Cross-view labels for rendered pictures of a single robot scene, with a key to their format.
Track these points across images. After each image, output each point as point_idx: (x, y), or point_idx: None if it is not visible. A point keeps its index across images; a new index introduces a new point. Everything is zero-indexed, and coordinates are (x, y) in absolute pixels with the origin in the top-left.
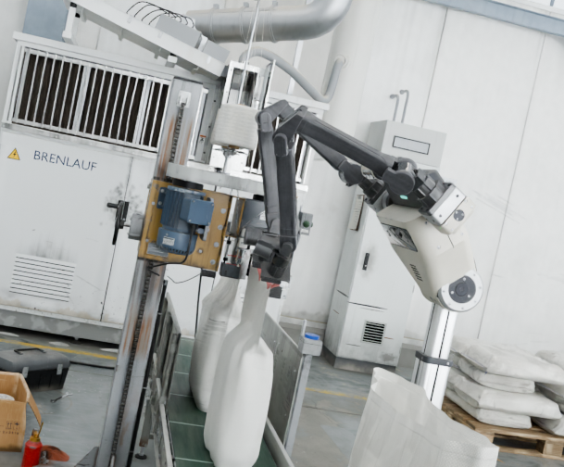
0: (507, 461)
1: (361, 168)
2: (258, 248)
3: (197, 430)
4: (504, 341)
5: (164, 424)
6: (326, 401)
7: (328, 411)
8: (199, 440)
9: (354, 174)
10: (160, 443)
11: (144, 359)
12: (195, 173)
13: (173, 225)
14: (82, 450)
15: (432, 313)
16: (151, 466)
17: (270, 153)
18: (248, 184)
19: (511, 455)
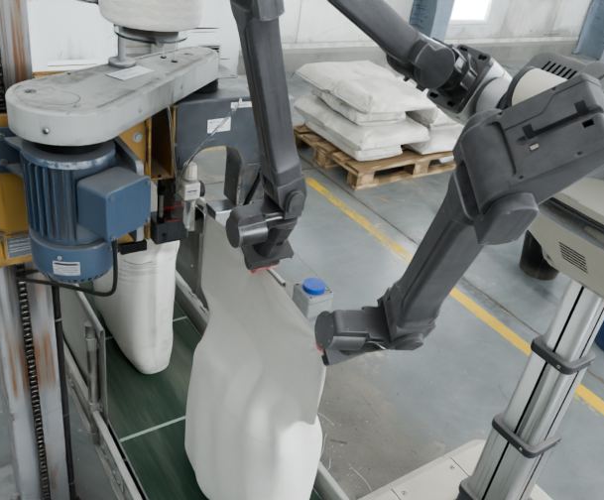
0: (393, 199)
1: (515, 96)
2: (338, 344)
3: (168, 442)
4: (320, 29)
5: (131, 487)
6: (197, 168)
7: (208, 187)
8: (185, 476)
9: (438, 68)
10: (124, 489)
11: (56, 387)
12: (92, 125)
13: (68, 237)
14: None
15: (577, 301)
16: (76, 414)
17: (276, 62)
18: (183, 82)
19: (390, 187)
